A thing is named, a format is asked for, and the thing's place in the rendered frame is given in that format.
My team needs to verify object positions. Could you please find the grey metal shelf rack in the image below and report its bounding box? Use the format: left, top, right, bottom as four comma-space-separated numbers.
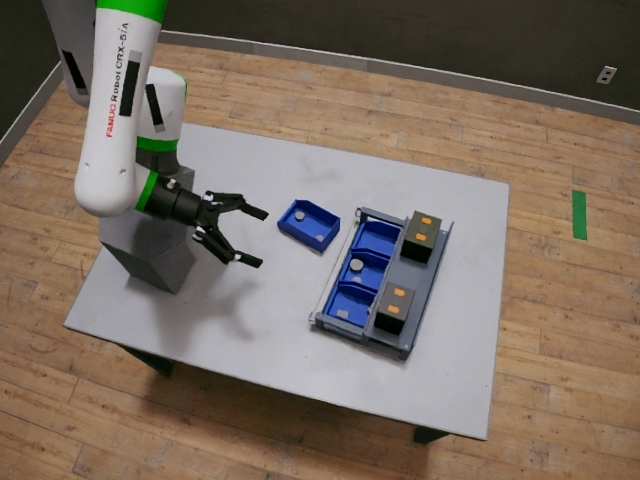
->
308, 206, 454, 361

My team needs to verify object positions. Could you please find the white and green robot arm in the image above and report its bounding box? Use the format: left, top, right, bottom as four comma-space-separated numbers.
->
41, 0, 187, 221

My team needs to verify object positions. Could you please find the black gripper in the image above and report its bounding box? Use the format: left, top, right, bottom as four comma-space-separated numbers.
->
168, 188, 269, 268

